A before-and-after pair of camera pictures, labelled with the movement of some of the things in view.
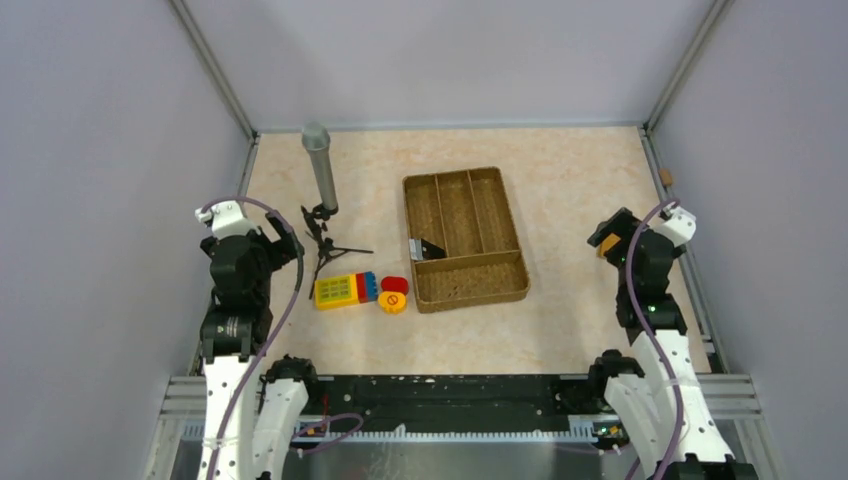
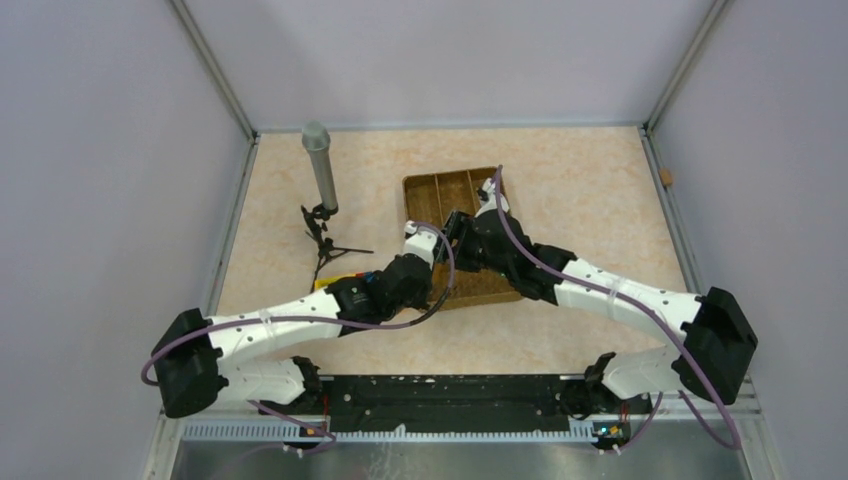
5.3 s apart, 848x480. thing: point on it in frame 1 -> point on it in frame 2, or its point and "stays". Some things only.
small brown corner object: [666, 176] stays
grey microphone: [316, 137] stays
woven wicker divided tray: [468, 215] stays
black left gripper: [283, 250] -> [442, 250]
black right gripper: [623, 224] -> [461, 225]
